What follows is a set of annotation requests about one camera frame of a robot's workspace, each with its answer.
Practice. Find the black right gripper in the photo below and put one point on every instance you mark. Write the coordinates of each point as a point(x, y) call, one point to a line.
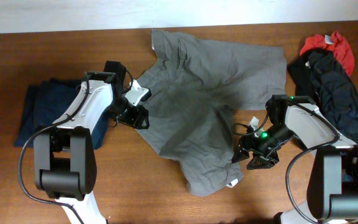
point(246, 142)

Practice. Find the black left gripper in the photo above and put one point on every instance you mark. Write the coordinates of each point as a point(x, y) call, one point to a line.
point(132, 119)

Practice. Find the grey shorts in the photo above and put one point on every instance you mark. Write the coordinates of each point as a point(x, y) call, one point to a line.
point(196, 86)

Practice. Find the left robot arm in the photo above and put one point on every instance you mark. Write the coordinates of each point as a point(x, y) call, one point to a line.
point(64, 161)

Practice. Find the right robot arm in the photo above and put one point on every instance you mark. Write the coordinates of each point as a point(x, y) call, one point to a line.
point(332, 193)

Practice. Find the folded navy blue garment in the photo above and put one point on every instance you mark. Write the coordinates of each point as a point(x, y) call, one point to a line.
point(55, 100)

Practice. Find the black garment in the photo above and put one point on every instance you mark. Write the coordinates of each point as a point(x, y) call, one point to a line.
point(317, 74)

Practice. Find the red garment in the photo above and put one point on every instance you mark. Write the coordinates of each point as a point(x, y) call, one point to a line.
point(336, 43)

